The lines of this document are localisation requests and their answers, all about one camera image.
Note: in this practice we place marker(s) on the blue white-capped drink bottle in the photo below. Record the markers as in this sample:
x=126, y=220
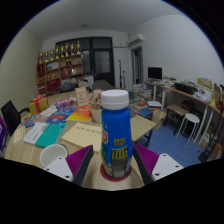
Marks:
x=116, y=133

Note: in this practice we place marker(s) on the black cup with white inside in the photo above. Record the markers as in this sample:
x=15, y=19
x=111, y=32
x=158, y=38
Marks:
x=53, y=154

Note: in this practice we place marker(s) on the orange book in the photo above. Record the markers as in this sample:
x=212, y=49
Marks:
x=80, y=114

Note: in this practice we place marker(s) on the manila paper envelope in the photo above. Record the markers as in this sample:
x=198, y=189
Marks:
x=18, y=135
x=83, y=135

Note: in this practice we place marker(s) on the black tripod stand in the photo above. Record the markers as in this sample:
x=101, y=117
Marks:
x=120, y=75

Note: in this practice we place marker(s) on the long wooden side desk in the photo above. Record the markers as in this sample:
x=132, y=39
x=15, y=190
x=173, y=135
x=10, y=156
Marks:
x=193, y=96

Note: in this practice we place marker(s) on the small square wooden table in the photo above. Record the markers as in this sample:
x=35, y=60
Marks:
x=142, y=126

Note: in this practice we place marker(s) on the wooden shelf unit with trophies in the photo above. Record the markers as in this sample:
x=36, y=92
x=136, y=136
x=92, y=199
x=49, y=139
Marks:
x=60, y=71

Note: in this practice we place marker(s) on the black-framed glass door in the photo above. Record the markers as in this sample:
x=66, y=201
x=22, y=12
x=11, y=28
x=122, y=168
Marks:
x=101, y=61

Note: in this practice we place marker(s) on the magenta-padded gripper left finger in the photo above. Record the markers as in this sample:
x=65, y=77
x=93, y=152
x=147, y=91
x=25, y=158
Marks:
x=60, y=167

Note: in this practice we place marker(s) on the yellow red-ribboned gift box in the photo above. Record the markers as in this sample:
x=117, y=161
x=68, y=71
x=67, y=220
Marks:
x=38, y=106

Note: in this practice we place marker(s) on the black metal ladder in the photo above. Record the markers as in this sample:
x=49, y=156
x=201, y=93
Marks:
x=218, y=120

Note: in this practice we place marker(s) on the grey armchair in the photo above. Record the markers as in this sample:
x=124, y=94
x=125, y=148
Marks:
x=103, y=84

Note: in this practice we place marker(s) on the pink package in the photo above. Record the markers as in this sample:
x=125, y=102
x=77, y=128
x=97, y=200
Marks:
x=65, y=102

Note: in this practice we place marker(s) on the white wall air conditioner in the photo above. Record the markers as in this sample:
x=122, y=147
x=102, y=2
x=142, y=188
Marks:
x=136, y=38

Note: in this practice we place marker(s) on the standing orange card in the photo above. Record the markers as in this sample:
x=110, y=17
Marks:
x=81, y=96

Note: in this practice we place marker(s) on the black computer monitor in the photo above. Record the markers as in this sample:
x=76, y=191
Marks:
x=155, y=73

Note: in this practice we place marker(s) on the white printed booklet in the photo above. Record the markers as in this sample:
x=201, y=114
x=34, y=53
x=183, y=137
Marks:
x=35, y=132

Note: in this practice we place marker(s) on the teal notebook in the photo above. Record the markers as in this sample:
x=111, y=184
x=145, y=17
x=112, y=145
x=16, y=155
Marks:
x=50, y=134

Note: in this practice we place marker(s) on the pink flowers in pot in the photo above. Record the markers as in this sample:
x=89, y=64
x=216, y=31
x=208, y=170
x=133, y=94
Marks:
x=96, y=100

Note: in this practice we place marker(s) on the wooden stool with black legs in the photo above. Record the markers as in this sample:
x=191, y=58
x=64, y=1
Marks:
x=176, y=109

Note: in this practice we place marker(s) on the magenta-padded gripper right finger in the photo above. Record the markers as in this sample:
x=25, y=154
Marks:
x=163, y=165

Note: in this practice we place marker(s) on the blue book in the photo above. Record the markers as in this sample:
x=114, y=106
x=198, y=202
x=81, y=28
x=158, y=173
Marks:
x=61, y=115

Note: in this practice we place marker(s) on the stack of books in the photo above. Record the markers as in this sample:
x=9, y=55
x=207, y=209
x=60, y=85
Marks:
x=141, y=93

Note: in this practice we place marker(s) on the round white stool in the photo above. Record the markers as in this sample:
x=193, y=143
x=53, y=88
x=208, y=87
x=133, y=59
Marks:
x=191, y=117

